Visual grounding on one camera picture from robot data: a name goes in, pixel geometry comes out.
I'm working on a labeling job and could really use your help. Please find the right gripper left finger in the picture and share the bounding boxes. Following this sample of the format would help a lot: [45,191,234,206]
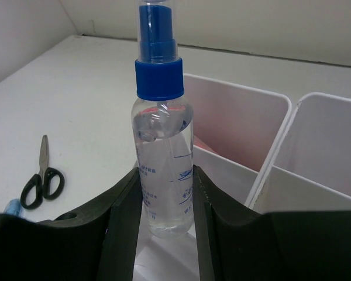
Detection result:
[0,168,142,280]

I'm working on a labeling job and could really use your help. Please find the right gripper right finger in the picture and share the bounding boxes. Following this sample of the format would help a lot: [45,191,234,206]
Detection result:
[192,166,351,280]

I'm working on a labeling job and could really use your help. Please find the red highlighter pen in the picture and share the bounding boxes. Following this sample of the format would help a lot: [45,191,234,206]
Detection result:
[194,136,216,154]

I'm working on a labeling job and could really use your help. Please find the blue capped glue pen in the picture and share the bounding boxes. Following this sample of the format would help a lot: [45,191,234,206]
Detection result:
[131,1,194,238]

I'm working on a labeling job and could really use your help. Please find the left white compartment container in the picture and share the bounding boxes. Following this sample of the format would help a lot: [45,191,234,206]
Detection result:
[134,73,293,281]

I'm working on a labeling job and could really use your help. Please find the white compartment container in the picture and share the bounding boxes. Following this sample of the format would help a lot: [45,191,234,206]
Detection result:
[245,92,351,214]
[134,73,293,281]

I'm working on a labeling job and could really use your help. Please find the right white compartment container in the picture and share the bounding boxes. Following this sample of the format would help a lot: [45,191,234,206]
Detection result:
[245,92,351,214]

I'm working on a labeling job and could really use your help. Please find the black handled scissors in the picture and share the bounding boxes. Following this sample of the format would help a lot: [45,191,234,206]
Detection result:
[20,135,65,210]

